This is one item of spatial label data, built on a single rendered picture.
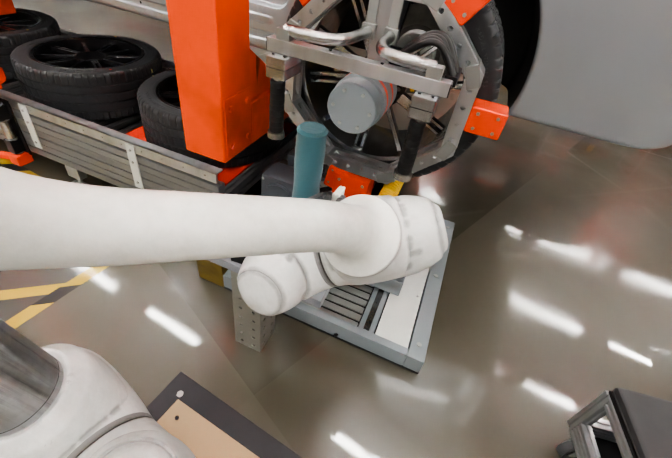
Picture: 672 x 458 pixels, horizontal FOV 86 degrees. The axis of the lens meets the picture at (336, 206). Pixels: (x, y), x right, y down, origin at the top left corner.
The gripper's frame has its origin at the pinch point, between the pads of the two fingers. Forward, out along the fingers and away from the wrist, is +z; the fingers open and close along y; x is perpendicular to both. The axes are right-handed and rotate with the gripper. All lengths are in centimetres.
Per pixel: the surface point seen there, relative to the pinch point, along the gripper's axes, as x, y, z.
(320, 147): -4.9, 11.4, 19.7
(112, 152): 28, 107, 46
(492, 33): -42, -24, 26
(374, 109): -19.8, -2.2, 10.3
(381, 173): 0.7, -6.4, 30.4
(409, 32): -42, 0, 71
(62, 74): 5, 145, 59
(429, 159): -8.0, -18.8, 27.2
